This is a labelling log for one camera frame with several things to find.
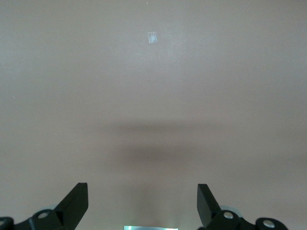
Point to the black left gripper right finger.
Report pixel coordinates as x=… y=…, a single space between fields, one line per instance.
x=207 y=208

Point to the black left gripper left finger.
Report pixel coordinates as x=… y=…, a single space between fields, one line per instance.
x=74 y=208

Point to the small clear tape piece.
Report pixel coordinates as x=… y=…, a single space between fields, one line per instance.
x=152 y=37

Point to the brown table cover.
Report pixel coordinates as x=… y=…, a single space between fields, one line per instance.
x=153 y=95

